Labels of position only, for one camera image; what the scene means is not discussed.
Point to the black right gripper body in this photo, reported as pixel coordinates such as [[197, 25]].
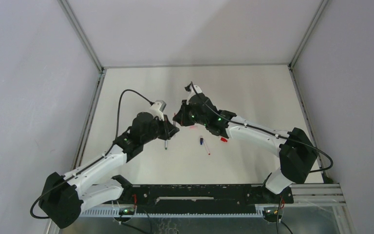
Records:
[[188, 117]]

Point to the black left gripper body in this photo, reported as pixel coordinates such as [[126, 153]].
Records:
[[168, 129]]

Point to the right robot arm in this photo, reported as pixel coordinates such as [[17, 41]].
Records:
[[294, 149]]

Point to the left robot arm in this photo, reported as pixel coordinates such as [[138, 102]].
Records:
[[65, 197]]

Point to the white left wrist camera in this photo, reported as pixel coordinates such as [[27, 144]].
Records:
[[157, 108]]

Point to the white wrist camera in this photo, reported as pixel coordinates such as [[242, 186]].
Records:
[[157, 108], [192, 89]]

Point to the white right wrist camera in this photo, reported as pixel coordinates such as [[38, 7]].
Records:
[[192, 89]]

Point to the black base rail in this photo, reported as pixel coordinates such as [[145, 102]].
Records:
[[198, 197]]

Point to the grey cable duct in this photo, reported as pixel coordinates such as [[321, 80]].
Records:
[[129, 212]]

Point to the aluminium frame rail right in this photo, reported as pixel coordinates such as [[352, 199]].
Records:
[[296, 70]]

